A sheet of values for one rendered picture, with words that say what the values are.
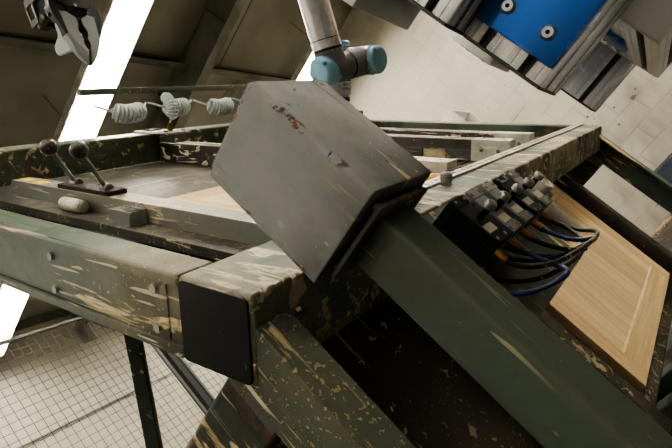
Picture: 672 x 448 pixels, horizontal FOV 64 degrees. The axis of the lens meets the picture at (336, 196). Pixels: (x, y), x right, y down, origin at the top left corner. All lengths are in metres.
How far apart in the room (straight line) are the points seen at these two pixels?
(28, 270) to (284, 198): 0.57
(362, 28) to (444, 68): 1.22
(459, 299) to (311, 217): 0.15
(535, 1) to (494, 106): 5.82
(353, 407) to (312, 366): 0.06
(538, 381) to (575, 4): 0.31
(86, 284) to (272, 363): 0.35
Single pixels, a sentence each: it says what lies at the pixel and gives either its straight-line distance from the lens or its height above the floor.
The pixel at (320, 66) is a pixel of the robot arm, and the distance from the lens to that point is 1.34.
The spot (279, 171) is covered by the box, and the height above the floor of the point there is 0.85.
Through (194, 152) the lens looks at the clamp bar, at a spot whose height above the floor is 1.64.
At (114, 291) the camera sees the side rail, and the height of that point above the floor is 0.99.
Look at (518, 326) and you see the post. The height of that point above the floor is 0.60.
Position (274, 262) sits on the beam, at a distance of 0.67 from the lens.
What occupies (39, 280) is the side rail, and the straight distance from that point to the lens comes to 0.97.
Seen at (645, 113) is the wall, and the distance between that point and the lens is 6.13.
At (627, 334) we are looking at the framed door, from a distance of 1.72.
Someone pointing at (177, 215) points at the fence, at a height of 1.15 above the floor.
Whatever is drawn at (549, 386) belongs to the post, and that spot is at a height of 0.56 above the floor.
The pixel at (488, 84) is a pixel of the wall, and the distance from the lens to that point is 6.36.
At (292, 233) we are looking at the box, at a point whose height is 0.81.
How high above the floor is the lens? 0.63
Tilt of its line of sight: 20 degrees up
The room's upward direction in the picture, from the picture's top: 47 degrees counter-clockwise
